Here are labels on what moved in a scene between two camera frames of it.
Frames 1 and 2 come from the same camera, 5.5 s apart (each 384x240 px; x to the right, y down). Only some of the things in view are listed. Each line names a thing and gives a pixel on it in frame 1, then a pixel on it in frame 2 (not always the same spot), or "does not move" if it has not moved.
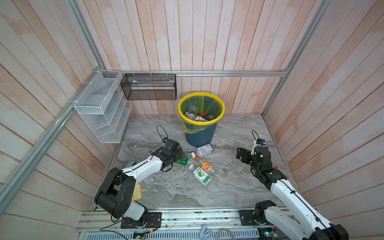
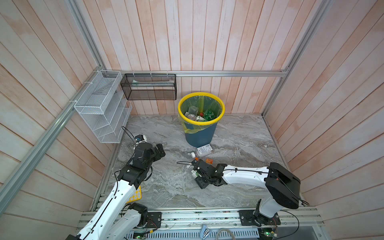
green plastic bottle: x=184 y=162 → x=208 y=115
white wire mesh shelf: x=104 y=107 does not move
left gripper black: x=178 y=157 → x=157 y=156
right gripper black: x=246 y=154 → x=200 y=183
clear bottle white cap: x=193 y=109 does not move
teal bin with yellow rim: x=200 y=113 does not move
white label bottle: x=200 y=119 does not move
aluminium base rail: x=188 y=224 does not move
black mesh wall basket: x=149 y=86 does not move
